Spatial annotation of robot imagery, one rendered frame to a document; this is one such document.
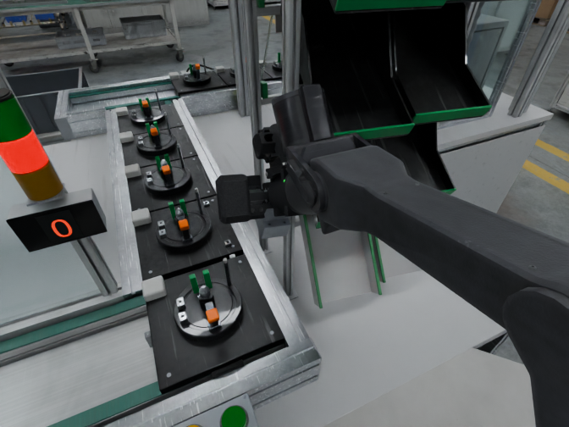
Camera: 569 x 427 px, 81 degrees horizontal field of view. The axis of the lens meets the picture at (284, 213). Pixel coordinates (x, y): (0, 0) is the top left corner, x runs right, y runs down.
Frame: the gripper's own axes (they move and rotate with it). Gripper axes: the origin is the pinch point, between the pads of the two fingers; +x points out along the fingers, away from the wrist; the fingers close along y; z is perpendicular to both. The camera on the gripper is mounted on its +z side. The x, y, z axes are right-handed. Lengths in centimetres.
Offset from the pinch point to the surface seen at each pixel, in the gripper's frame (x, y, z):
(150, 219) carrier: 49, 19, -2
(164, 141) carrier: 79, 12, 25
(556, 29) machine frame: 41, -145, 58
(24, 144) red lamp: 7.7, 32.7, 10.5
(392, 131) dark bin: -9.2, -15.4, 7.2
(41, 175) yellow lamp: 10.9, 32.0, 6.5
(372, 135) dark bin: -8.5, -12.4, 6.9
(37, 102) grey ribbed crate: 180, 74, 71
